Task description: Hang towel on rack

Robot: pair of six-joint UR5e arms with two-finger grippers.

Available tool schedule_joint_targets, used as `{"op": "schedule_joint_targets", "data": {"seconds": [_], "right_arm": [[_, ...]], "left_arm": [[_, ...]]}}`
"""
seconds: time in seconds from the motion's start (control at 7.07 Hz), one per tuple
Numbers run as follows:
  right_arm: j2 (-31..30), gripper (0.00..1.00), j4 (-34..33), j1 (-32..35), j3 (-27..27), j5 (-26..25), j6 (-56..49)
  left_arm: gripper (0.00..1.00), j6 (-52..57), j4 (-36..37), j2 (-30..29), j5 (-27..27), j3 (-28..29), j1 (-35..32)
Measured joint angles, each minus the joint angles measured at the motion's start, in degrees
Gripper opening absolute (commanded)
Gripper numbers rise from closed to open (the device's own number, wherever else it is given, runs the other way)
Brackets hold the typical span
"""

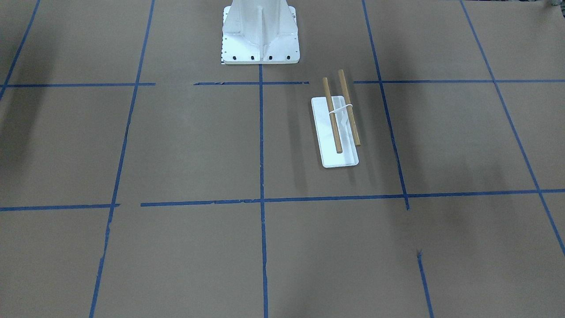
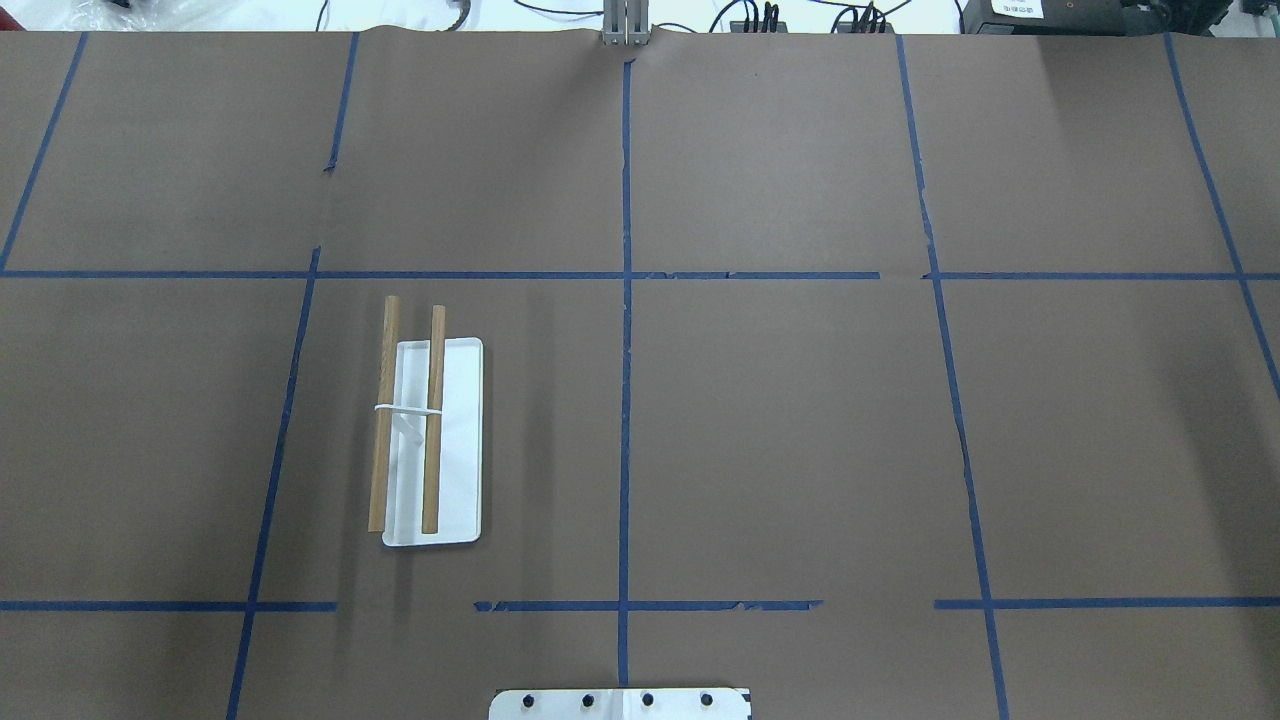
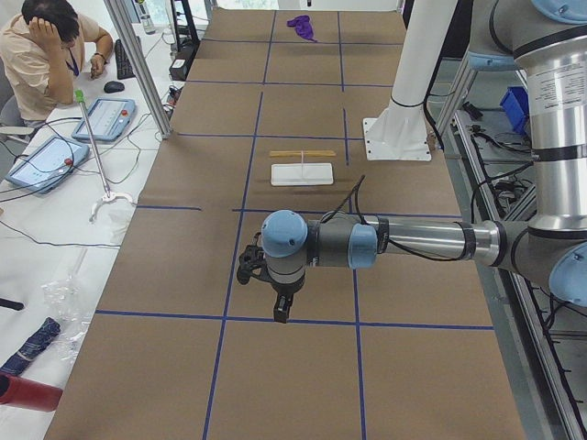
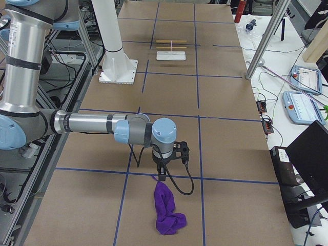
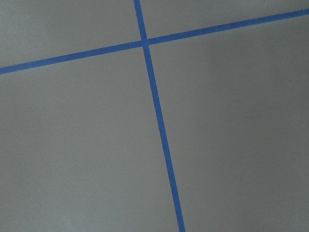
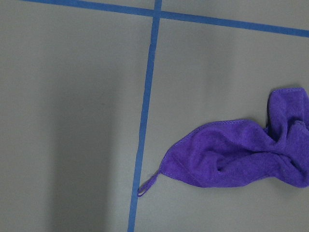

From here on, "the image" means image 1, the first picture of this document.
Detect white rack base tray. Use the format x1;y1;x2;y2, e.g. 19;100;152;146
311;96;359;168

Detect white rack crossbar support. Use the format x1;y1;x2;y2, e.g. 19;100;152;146
329;103;352;129

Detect wooden rack rod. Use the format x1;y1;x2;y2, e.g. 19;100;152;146
322;77;343;154
338;69;361;147

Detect white camera stand base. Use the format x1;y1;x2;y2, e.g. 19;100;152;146
221;0;301;64

